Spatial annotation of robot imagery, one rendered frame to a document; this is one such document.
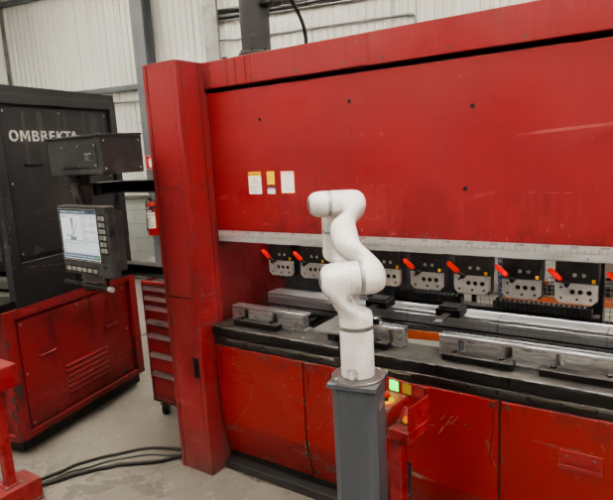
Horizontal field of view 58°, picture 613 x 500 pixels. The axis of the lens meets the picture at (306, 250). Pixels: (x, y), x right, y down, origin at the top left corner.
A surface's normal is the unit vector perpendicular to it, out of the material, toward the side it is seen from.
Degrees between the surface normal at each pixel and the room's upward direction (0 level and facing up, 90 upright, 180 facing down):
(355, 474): 90
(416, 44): 90
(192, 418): 90
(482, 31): 90
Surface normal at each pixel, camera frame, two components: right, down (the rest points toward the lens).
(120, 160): 0.79, 0.07
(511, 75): -0.55, 0.18
